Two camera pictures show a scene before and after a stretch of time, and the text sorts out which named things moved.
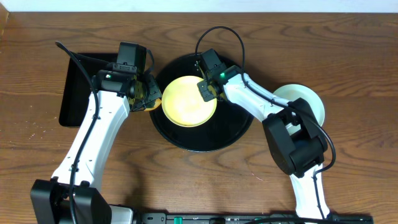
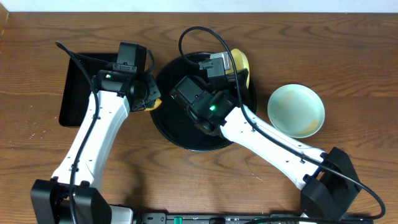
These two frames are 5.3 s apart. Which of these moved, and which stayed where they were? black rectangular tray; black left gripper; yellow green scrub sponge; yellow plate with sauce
Moved: yellow plate with sauce
Stayed: black left gripper; black rectangular tray; yellow green scrub sponge
